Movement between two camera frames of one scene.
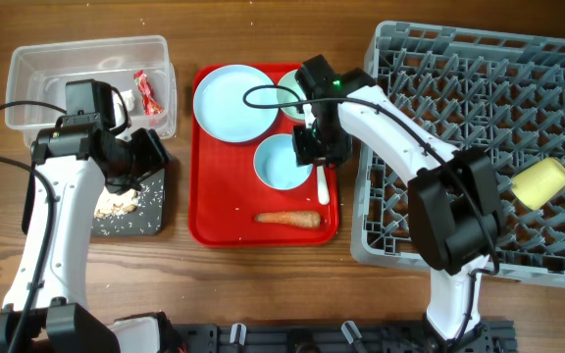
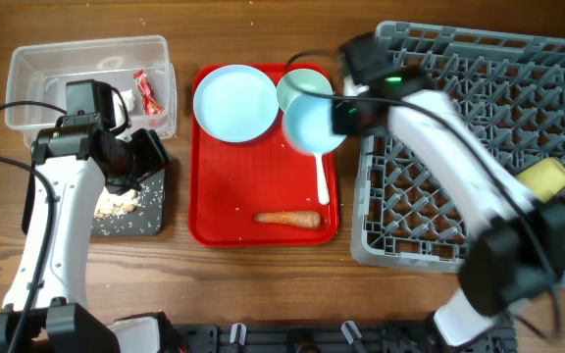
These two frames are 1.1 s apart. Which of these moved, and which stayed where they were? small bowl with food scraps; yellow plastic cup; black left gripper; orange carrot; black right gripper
Moved: black right gripper; small bowl with food scraps
Stayed: yellow plastic cup; orange carrot; black left gripper
